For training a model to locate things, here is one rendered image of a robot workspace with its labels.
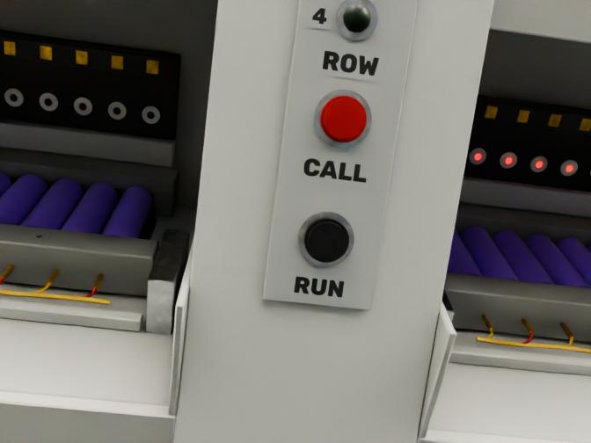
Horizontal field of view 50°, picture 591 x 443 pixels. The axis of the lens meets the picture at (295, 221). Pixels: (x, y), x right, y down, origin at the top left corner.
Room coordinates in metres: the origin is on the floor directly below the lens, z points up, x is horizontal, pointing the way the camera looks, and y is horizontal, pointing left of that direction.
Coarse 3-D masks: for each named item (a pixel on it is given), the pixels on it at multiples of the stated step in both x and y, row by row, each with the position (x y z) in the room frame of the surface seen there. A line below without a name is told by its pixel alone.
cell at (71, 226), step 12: (96, 192) 0.35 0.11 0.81; (108, 192) 0.36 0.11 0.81; (84, 204) 0.34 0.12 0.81; (96, 204) 0.34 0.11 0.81; (108, 204) 0.35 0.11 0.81; (72, 216) 0.32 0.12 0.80; (84, 216) 0.32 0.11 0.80; (96, 216) 0.33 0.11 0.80; (108, 216) 0.35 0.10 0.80; (72, 228) 0.31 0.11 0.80; (84, 228) 0.31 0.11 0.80; (96, 228) 0.32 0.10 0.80
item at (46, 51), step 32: (0, 32) 0.38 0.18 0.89; (0, 64) 0.38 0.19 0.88; (32, 64) 0.38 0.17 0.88; (64, 64) 0.38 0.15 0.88; (96, 64) 0.38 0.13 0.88; (128, 64) 0.38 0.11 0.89; (160, 64) 0.38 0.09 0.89; (0, 96) 0.38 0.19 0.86; (32, 96) 0.39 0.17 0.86; (64, 96) 0.39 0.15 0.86; (96, 96) 0.39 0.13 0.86; (128, 96) 0.39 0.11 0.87; (160, 96) 0.39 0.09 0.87; (96, 128) 0.39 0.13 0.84; (128, 128) 0.39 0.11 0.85; (160, 128) 0.39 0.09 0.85
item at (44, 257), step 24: (0, 240) 0.28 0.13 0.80; (24, 240) 0.28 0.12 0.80; (48, 240) 0.29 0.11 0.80; (72, 240) 0.29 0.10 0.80; (96, 240) 0.29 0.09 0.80; (120, 240) 0.30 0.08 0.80; (144, 240) 0.30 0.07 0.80; (0, 264) 0.28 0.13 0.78; (24, 264) 0.28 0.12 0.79; (48, 264) 0.28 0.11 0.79; (72, 264) 0.28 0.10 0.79; (96, 264) 0.29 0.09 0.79; (120, 264) 0.29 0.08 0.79; (144, 264) 0.29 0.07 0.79; (96, 288) 0.28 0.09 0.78; (120, 288) 0.29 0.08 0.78; (144, 288) 0.29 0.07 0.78
